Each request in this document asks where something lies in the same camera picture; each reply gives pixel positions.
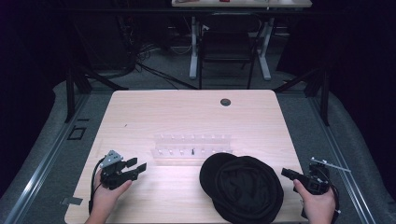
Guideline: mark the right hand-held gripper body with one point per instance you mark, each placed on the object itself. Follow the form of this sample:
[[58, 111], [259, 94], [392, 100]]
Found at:
[[317, 182]]

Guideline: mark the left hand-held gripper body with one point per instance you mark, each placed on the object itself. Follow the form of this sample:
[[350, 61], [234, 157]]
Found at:
[[111, 174]]

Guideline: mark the black hat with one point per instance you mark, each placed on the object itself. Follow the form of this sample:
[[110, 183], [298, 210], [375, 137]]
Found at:
[[246, 189]]

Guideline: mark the person's right hand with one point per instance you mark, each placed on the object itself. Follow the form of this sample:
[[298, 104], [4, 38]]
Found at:
[[317, 207]]

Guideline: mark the person's left hand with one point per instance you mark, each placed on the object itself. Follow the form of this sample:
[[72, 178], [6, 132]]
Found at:
[[104, 199]]

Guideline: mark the grey tape piece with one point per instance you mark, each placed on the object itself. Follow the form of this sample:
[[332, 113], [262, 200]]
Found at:
[[72, 201]]

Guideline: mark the clear acrylic rack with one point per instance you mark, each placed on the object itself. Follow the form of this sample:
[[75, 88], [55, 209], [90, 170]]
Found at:
[[190, 146]]

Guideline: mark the round grey table grommet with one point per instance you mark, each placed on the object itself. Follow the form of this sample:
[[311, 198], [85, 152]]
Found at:
[[225, 102]]

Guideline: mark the black chair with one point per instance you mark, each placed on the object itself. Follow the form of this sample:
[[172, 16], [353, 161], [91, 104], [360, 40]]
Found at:
[[227, 40]]

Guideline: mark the white-legged desk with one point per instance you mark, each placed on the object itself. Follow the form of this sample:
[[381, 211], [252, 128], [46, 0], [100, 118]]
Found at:
[[249, 3]]

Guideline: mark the aluminium floor rail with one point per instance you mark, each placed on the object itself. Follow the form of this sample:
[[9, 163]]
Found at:
[[46, 165], [342, 168]]

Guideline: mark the black metal frame stand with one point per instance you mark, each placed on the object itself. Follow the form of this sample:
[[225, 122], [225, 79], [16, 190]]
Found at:
[[70, 93], [325, 99]]

